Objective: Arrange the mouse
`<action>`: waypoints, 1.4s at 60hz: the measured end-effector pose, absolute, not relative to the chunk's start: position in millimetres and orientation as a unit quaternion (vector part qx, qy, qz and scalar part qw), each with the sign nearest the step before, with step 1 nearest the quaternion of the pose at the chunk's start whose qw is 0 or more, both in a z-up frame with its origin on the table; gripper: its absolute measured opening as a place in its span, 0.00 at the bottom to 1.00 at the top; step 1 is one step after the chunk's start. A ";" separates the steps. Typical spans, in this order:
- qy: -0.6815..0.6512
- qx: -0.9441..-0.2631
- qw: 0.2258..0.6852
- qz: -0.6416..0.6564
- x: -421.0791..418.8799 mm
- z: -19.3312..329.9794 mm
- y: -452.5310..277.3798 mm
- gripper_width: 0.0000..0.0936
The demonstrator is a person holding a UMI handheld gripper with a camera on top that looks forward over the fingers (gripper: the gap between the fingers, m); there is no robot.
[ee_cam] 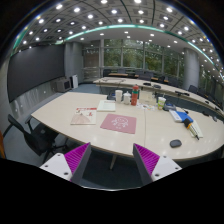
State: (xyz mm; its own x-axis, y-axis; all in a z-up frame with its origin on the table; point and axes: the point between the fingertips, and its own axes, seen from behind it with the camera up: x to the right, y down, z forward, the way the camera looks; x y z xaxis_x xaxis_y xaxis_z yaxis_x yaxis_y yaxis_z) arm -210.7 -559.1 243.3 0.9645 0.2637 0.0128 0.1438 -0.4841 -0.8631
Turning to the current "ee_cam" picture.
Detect pink mouse pad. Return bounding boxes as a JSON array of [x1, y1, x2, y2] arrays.
[[101, 113, 137, 134]]

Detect dark grey computer mouse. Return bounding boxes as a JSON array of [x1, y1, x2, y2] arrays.
[[170, 139, 182, 148]]

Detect yellow and black tool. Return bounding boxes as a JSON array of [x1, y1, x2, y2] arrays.
[[184, 118, 198, 138]]

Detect large dark wall screen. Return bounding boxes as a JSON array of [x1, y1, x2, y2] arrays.
[[7, 45, 64, 102]]

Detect red and white booklet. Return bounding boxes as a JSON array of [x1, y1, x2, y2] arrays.
[[71, 107, 97, 125]]

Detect green and white cup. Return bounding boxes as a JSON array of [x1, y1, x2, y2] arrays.
[[157, 97, 166, 110]]

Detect red water bottle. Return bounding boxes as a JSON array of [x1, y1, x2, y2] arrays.
[[131, 85, 139, 106]]

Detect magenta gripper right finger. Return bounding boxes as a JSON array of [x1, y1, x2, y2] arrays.
[[133, 144, 181, 185]]

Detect white paper cup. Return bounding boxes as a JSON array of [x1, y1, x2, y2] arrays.
[[115, 90, 123, 103]]

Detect black office chair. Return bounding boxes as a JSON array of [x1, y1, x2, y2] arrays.
[[8, 115, 67, 162]]

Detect grey box appliance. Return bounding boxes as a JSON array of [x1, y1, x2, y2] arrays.
[[55, 78, 71, 93]]

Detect white paper sheet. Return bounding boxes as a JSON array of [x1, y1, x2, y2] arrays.
[[97, 100, 116, 112]]

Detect white lidded jar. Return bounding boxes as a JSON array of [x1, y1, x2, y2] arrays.
[[123, 92, 131, 105]]

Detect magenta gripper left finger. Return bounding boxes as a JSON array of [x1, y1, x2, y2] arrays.
[[41, 143, 91, 185]]

